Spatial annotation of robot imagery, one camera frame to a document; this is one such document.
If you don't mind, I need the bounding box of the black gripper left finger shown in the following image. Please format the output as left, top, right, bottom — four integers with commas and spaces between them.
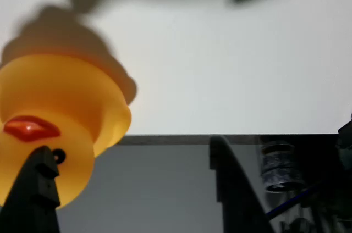
0, 145, 61, 233

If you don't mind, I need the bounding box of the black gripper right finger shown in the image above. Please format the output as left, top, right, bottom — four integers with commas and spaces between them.
208, 134, 276, 233

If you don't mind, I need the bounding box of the yellow rubber duck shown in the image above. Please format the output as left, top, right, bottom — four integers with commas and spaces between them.
0, 4, 138, 209

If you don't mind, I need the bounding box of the blue patterned cylinder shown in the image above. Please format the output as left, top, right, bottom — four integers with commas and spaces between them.
260, 141, 303, 194

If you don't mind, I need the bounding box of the thin blue rod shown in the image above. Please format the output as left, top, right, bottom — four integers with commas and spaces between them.
266, 180, 331, 220

